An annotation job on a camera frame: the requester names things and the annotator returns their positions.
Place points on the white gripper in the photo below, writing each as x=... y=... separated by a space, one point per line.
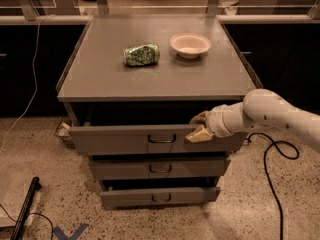
x=216 y=121

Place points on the grey top drawer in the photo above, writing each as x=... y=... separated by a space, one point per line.
x=99 y=139

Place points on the grey drawer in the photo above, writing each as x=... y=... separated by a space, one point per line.
x=99 y=139
x=159 y=168
x=161 y=196

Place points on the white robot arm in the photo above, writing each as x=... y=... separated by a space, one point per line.
x=260 y=109

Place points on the grey drawer cabinet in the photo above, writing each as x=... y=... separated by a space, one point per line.
x=96 y=87

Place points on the grey middle drawer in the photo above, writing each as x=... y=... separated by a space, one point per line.
x=159 y=168

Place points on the grey bottom drawer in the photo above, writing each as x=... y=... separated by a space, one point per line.
x=161 y=196

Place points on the white paper bowl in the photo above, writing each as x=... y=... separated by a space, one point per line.
x=190 y=45

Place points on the crushed green soda can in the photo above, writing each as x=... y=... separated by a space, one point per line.
x=141 y=55

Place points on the black bar on floor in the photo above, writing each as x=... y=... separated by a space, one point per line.
x=23 y=215

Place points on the wire basket on floor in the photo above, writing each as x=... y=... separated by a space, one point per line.
x=62 y=132

